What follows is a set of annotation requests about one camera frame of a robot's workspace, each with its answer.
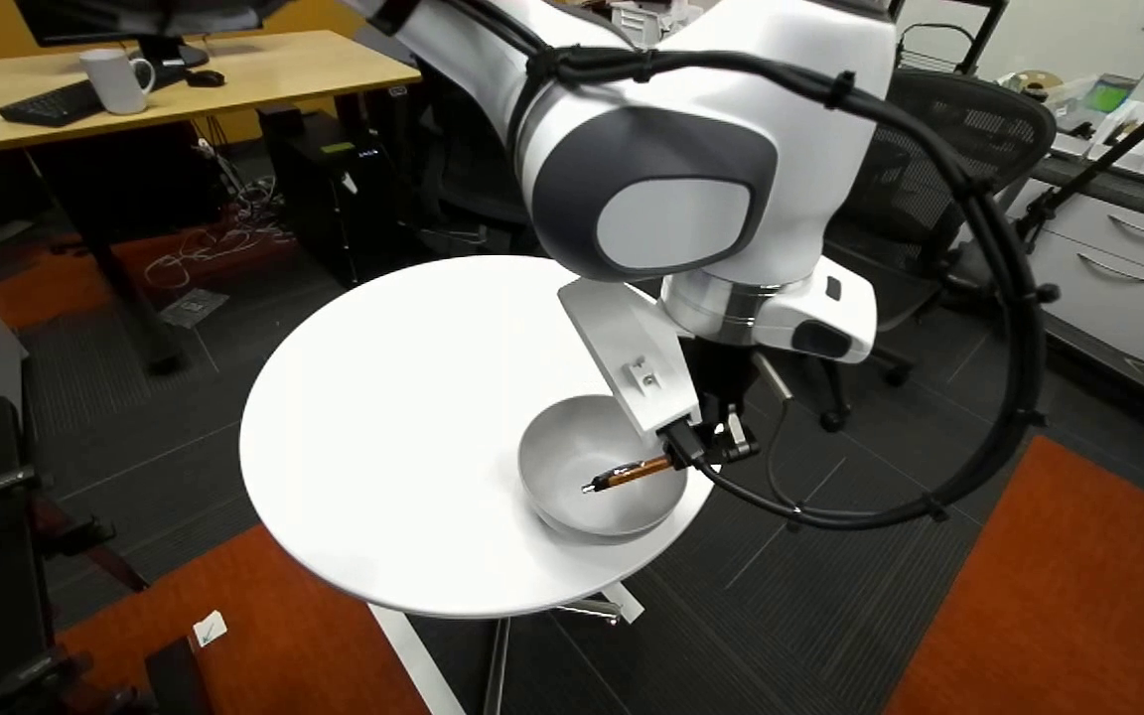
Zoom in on white floor cables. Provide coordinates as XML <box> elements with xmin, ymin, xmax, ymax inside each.
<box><xmin>132</xmin><ymin>214</ymin><xmax>297</xmax><ymax>303</ymax></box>

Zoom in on black upright board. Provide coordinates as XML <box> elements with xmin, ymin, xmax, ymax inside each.
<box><xmin>140</xmin><ymin>640</ymin><xmax>210</xmax><ymax>715</ymax></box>

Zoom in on black tripod pole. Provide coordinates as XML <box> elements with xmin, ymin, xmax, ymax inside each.
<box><xmin>1012</xmin><ymin>66</ymin><xmax>1144</xmax><ymax>247</ymax></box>

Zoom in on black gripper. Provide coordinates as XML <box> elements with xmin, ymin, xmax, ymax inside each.
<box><xmin>654</xmin><ymin>333</ymin><xmax>770</xmax><ymax>474</ymax></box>

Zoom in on white mug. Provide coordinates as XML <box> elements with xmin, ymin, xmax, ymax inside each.
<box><xmin>76</xmin><ymin>45</ymin><xmax>157</xmax><ymax>119</ymax></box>

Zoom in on yellow wooden desk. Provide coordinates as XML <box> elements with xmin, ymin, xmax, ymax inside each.
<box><xmin>0</xmin><ymin>26</ymin><xmax>428</xmax><ymax>374</ymax></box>

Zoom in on black mesh office chair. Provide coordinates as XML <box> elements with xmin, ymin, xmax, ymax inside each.
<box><xmin>816</xmin><ymin>63</ymin><xmax>1065</xmax><ymax>434</ymax></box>

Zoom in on white table base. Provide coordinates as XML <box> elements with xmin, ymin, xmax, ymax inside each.
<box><xmin>366</xmin><ymin>578</ymin><xmax>648</xmax><ymax>715</ymax></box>

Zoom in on white bowl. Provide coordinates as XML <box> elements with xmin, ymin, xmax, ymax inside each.
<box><xmin>512</xmin><ymin>391</ymin><xmax>696</xmax><ymax>542</ymax></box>

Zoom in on grey power strip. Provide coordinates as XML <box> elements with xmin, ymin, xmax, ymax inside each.
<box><xmin>150</xmin><ymin>287</ymin><xmax>235</xmax><ymax>333</ymax></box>

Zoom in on black computer tower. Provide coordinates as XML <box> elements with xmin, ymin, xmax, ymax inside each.
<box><xmin>258</xmin><ymin>103</ymin><xmax>403</xmax><ymax>291</ymax></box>

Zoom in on orange and black pen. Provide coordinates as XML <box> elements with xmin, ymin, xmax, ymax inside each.
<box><xmin>578</xmin><ymin>451</ymin><xmax>677</xmax><ymax>495</ymax></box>

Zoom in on black computer monitor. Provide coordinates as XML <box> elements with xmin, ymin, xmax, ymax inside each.
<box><xmin>10</xmin><ymin>0</ymin><xmax>270</xmax><ymax>72</ymax></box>

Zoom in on black flat keyboard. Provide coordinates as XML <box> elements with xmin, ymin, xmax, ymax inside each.
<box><xmin>0</xmin><ymin>76</ymin><xmax>105</xmax><ymax>129</ymax></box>

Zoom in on small white floor card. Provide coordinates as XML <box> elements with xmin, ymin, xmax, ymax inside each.
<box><xmin>187</xmin><ymin>607</ymin><xmax>230</xmax><ymax>651</ymax></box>

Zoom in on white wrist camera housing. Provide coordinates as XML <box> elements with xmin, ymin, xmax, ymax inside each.
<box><xmin>552</xmin><ymin>279</ymin><xmax>707</xmax><ymax>438</ymax></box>

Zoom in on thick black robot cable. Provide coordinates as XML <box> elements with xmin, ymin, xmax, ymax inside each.
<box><xmin>516</xmin><ymin>45</ymin><xmax>1052</xmax><ymax>532</ymax></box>

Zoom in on white drawer cabinet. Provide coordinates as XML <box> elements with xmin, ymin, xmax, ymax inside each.
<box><xmin>1007</xmin><ymin>174</ymin><xmax>1144</xmax><ymax>390</ymax></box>

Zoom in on green desktop object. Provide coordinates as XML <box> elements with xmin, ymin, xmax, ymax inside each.
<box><xmin>1081</xmin><ymin>72</ymin><xmax>1144</xmax><ymax>119</ymax></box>

